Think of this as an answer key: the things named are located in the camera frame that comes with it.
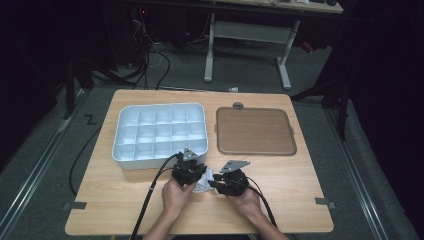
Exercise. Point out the desk with white legs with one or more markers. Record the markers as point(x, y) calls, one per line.
point(250, 31)

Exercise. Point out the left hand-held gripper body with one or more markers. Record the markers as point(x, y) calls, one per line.
point(185, 171)

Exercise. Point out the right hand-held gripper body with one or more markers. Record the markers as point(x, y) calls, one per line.
point(233, 183)

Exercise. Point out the person's left hand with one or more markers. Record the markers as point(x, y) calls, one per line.
point(176, 196)

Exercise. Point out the person's right hand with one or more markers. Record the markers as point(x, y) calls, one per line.
point(246, 201)

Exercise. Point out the black stand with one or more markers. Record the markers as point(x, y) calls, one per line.
point(69, 96)
point(342, 110)

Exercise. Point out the white plug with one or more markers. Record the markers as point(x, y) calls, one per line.
point(233, 89)

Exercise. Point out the brown tray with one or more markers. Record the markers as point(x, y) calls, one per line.
point(255, 131)

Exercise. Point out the white sock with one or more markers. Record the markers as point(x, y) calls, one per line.
point(205, 182)

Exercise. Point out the white divided storage box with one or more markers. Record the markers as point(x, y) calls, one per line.
point(156, 133)

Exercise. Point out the grey round knob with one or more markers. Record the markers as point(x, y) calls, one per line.
point(238, 105)

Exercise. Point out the metal floor rail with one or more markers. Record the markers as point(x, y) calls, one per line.
point(36, 170)
point(360, 180)

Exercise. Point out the small red object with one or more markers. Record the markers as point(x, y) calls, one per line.
point(307, 47)

